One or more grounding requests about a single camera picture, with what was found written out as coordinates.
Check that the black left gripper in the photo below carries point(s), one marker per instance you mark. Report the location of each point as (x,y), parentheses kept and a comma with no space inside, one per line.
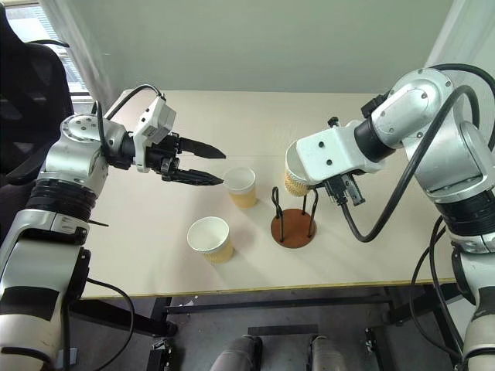
(164,152)

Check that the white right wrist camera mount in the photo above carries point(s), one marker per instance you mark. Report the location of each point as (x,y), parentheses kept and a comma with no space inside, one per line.
(328,147)

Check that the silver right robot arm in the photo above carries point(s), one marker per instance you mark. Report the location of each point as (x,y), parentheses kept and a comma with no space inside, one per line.
(410,104)

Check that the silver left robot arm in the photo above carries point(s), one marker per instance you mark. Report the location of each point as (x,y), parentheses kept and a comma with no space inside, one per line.
(73,154)

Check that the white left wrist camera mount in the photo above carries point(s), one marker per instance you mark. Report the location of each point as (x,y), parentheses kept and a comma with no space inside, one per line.
(154,120)

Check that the white curtain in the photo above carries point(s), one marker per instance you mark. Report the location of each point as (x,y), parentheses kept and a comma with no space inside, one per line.
(83,42)
(460,35)

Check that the black metal table frame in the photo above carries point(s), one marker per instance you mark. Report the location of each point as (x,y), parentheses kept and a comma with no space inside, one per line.
(270,306)

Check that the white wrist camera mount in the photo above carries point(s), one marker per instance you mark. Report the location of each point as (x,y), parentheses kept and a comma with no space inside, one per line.
(154,120)
(328,147)

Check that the ribbed paper cup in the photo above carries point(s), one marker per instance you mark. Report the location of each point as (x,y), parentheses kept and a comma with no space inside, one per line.
(295,185)
(209,236)
(241,195)

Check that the grey rounded shape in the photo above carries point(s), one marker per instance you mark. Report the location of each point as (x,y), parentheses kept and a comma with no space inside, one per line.
(328,353)
(237,353)

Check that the window with blinds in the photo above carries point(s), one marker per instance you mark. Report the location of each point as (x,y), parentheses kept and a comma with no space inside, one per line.
(74,69)

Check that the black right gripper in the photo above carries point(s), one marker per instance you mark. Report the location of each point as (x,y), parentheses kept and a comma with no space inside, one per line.
(344,190)

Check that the black office chair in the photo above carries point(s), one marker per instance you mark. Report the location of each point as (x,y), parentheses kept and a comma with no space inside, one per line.
(31,96)

